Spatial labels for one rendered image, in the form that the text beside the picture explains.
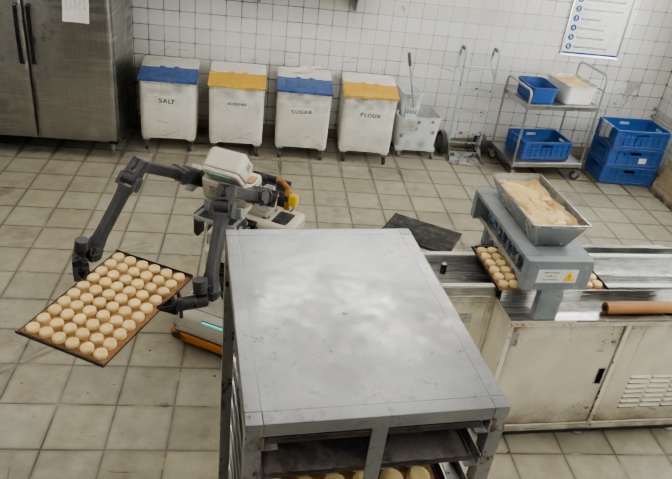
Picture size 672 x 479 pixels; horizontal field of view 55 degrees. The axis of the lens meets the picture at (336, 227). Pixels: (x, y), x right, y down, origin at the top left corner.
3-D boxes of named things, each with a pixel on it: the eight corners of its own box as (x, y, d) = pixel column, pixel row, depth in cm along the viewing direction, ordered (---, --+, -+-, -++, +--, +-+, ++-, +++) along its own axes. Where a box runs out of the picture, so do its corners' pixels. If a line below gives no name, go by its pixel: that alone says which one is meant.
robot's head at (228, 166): (220, 156, 340) (210, 143, 326) (255, 165, 335) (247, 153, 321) (209, 180, 336) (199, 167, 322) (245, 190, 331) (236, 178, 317)
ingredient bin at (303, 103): (272, 159, 640) (277, 84, 602) (273, 135, 695) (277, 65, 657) (326, 163, 646) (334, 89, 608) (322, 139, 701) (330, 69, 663)
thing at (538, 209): (536, 187, 345) (539, 176, 342) (584, 239, 299) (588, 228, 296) (489, 186, 340) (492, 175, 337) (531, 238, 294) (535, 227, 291)
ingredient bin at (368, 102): (336, 163, 649) (345, 89, 611) (333, 139, 704) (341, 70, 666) (389, 167, 653) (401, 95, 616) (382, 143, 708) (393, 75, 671)
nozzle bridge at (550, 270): (516, 242, 373) (531, 190, 357) (574, 320, 312) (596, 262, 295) (462, 241, 367) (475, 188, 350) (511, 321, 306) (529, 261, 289)
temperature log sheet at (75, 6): (90, 23, 539) (87, -15, 524) (89, 24, 536) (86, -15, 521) (63, 21, 536) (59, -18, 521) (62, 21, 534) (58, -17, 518)
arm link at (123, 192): (145, 180, 295) (126, 171, 298) (139, 177, 289) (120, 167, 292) (101, 264, 293) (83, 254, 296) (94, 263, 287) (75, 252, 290)
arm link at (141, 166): (145, 160, 288) (127, 151, 291) (133, 187, 290) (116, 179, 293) (195, 171, 331) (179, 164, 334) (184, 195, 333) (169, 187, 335)
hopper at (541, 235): (534, 197, 349) (541, 173, 342) (583, 252, 302) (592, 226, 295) (484, 195, 344) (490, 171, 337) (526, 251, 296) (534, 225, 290)
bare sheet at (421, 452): (240, 285, 166) (240, 280, 165) (388, 281, 175) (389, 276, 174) (264, 479, 115) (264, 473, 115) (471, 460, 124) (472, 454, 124)
